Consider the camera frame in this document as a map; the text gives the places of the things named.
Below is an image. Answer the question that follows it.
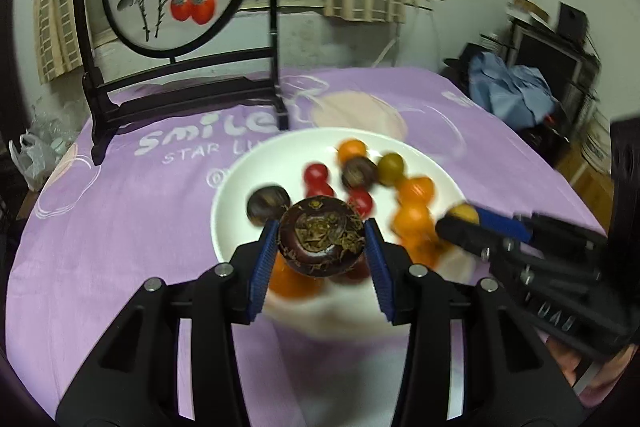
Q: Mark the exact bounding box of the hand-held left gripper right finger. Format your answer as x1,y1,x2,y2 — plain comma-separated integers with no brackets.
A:
364,218,586,427

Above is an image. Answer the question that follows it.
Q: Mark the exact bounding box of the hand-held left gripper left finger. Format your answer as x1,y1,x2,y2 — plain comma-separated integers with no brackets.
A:
55,221,281,427

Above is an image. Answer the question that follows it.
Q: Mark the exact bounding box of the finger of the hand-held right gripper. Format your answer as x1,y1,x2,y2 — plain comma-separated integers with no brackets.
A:
435,216,507,260
472,206,608,254

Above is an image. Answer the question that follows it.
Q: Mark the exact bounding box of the small yellow fruit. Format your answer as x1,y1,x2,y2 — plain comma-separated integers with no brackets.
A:
447,203,481,225

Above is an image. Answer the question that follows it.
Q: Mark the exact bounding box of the large orange persimmon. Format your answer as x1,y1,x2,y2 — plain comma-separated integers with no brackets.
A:
268,252,326,299

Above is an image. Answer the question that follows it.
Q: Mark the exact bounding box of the orange tangerine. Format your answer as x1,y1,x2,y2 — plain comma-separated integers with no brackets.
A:
407,234,451,268

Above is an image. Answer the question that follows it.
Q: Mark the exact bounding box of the white oval plate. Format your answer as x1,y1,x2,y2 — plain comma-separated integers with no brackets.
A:
211,127,471,333

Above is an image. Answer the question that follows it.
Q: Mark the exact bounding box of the dark purple mangosteen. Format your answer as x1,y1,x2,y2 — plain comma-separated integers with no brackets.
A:
246,184,292,228
277,197,370,279
341,157,379,190

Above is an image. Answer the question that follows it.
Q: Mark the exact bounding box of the large red tomato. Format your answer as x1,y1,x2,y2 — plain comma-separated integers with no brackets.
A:
347,189,375,217

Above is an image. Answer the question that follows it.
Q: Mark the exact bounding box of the person's right hand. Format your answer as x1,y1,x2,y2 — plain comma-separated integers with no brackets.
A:
545,336,640,410

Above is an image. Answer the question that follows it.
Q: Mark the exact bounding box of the green mandarin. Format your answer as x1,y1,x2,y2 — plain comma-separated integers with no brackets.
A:
376,153,406,186

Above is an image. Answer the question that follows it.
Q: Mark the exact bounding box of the small orange mandarin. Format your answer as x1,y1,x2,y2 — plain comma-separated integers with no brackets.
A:
337,138,368,165

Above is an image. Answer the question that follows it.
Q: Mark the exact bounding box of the blue cloth pile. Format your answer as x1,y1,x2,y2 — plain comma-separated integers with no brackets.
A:
470,52,556,128

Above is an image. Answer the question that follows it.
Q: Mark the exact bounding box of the purple printed tablecloth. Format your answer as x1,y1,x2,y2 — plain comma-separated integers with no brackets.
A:
5,67,608,427

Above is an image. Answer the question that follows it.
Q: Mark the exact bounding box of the black metal shelf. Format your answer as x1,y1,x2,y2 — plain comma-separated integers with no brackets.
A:
510,17,601,142

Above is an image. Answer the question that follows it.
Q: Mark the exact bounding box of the black speaker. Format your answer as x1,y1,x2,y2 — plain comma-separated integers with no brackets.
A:
559,3,586,40

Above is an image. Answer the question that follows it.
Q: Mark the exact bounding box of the clear plastic bag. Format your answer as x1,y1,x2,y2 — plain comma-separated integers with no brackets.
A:
10,107,81,190

